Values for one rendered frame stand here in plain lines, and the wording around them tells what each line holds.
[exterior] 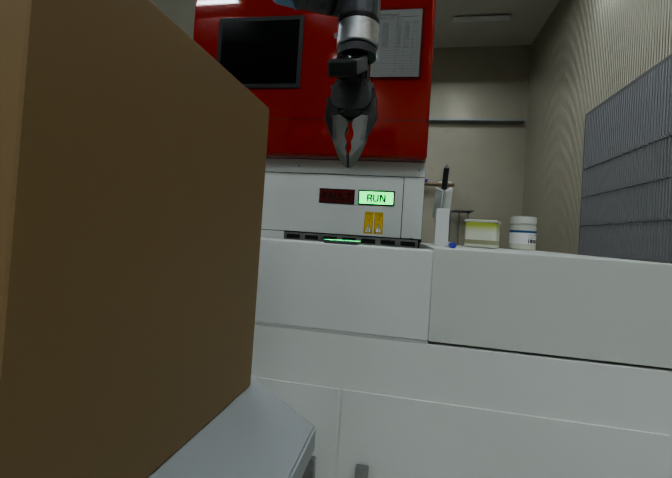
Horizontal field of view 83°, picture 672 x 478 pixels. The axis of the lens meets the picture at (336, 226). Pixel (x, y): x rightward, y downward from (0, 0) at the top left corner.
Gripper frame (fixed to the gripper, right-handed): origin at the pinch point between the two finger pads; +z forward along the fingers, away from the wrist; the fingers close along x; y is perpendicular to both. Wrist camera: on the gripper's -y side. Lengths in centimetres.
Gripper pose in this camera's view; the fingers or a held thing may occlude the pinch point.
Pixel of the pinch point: (347, 159)
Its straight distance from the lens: 67.2
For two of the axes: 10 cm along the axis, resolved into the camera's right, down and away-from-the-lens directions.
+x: -9.8, -0.6, 1.8
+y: 1.8, 0.3, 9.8
